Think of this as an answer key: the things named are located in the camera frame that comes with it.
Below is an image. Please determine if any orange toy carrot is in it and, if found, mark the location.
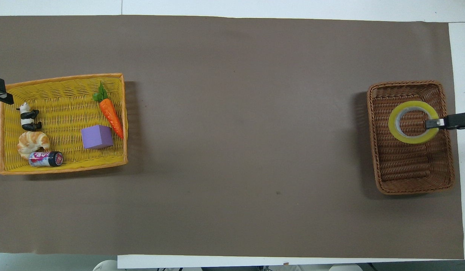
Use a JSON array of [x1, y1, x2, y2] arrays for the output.
[[92, 81, 124, 140]]

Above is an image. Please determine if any toy croissant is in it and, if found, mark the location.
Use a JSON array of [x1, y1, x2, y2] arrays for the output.
[[17, 131, 51, 160]]

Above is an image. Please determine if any yellow wicker basket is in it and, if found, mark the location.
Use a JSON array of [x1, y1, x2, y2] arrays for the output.
[[0, 73, 129, 175]]

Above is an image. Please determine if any yellow clear tape roll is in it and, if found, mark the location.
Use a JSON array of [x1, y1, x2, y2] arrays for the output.
[[388, 101, 440, 145]]

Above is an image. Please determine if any panda figurine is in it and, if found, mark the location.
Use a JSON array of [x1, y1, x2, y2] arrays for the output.
[[16, 102, 43, 132]]

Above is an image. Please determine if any brown wicker basket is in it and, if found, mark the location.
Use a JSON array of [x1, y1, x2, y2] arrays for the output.
[[367, 80, 456, 195]]

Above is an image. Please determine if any small drink can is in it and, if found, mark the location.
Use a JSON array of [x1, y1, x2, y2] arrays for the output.
[[28, 151, 64, 167]]

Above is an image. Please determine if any purple foam cube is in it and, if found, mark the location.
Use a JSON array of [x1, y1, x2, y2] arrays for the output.
[[81, 125, 114, 149]]

